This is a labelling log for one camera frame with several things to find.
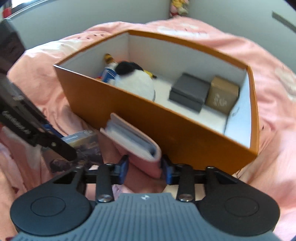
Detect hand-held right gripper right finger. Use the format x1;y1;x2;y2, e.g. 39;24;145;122
161;155;238;202

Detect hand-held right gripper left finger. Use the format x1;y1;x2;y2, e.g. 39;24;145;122
53;155;130;204

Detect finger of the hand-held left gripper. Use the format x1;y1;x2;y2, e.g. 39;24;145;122
42;124;64;138
36;131;77;162

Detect pink wallet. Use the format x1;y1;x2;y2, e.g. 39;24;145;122
100;113;162;179

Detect orange cardboard box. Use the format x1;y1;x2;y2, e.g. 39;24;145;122
53;29;260;175

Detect brown plush toy blue clothes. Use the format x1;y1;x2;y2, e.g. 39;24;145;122
96;53;121;85

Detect grey box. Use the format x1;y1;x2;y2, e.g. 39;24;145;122
169;72;211;113

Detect white black plush toy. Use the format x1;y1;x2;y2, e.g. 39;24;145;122
113;61;156;101

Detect tan cardboard box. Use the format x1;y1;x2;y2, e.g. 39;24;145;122
205;75;240;114

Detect red object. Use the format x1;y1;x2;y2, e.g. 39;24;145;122
3;0;12;18

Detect pink printed blanket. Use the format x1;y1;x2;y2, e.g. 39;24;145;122
0;16;296;241

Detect clear tube of plush toys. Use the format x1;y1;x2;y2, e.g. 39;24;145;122
169;0;190;18

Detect grey wall strip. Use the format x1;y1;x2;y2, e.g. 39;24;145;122
272;10;296;29

